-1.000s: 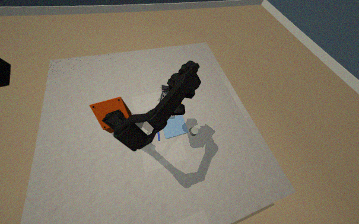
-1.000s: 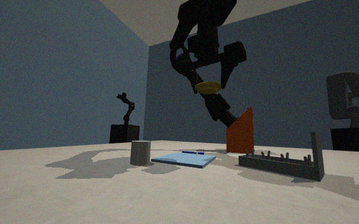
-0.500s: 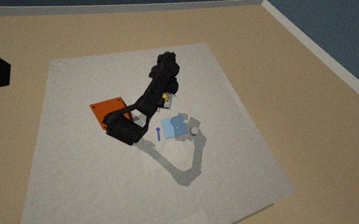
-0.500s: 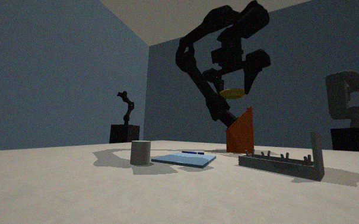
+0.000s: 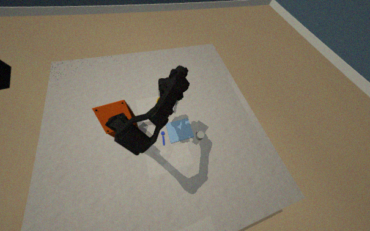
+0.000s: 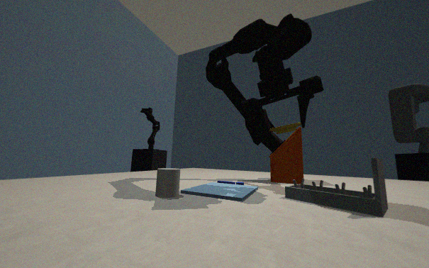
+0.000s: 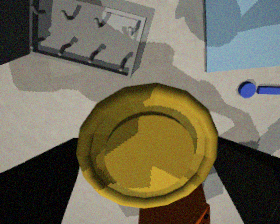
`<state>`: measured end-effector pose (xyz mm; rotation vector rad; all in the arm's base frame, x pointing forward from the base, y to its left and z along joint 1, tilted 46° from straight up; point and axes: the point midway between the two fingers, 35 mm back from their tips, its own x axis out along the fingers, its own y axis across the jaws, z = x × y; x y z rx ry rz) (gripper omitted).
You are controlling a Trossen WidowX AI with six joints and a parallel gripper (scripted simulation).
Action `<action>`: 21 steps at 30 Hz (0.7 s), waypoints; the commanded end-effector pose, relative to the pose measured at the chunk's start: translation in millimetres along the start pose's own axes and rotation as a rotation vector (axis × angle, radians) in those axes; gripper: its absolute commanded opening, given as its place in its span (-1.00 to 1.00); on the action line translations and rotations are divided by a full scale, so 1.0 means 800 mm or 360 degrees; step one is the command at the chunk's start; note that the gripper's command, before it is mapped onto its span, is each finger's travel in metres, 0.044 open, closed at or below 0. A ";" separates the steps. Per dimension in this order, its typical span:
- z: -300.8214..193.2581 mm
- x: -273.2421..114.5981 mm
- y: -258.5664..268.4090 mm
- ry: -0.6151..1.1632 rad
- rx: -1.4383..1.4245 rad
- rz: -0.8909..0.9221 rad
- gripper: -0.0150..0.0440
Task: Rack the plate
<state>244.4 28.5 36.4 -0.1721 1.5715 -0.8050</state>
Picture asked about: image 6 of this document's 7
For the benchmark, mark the yellow plate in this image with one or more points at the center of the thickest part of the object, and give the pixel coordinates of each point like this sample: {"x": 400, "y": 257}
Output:
{"x": 285, "y": 128}

